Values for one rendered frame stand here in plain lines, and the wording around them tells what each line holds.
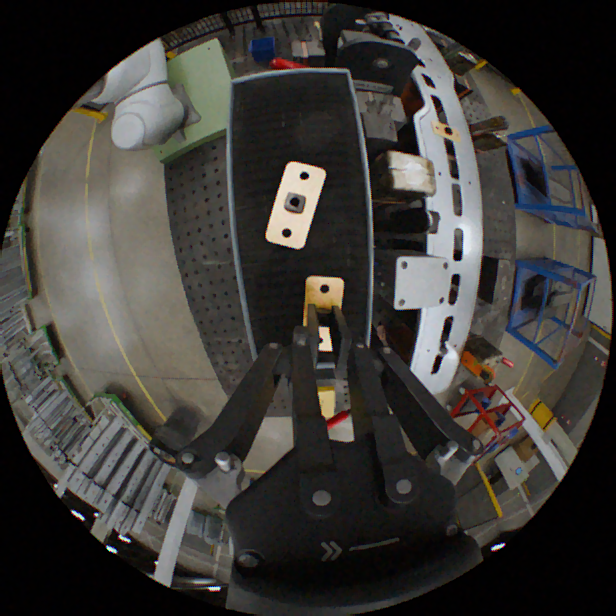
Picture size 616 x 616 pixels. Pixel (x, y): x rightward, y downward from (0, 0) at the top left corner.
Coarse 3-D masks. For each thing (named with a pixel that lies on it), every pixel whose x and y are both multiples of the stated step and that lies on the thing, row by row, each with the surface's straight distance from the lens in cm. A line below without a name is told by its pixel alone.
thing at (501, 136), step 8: (472, 136) 68; (480, 136) 66; (488, 136) 65; (496, 136) 65; (504, 136) 69; (448, 144) 77; (480, 144) 69; (488, 144) 70; (496, 144) 69; (504, 144) 69; (448, 152) 77; (480, 152) 74
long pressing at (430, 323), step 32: (416, 32) 92; (448, 96) 66; (416, 128) 49; (448, 192) 48; (480, 192) 57; (448, 224) 46; (480, 224) 54; (448, 256) 47; (480, 256) 55; (448, 288) 48; (416, 320) 47; (416, 352) 50; (448, 384) 68
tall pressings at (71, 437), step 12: (60, 396) 728; (48, 408) 727; (60, 408) 757; (72, 408) 769; (36, 420) 734; (48, 420) 759; (84, 420) 732; (36, 432) 770; (72, 432) 736; (84, 432) 746; (48, 444) 755; (60, 444) 757; (72, 444) 762
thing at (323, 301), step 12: (312, 276) 20; (312, 288) 20; (336, 288) 20; (312, 300) 20; (324, 300) 20; (336, 300) 21; (324, 312) 20; (324, 324) 20; (324, 336) 22; (324, 348) 23
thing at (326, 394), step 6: (318, 390) 28; (324, 390) 28; (330, 390) 28; (324, 396) 28; (330, 396) 29; (324, 402) 29; (330, 402) 30; (324, 408) 30; (330, 408) 31; (324, 414) 32; (330, 414) 32
